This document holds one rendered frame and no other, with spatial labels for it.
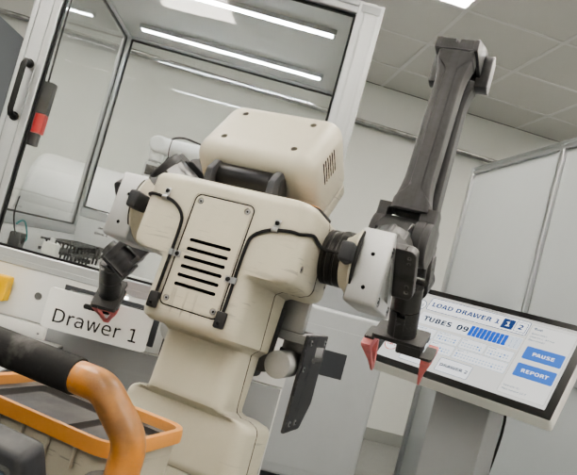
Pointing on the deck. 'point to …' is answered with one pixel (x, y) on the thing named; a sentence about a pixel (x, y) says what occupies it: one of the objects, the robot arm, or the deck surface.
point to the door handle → (18, 87)
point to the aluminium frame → (0, 149)
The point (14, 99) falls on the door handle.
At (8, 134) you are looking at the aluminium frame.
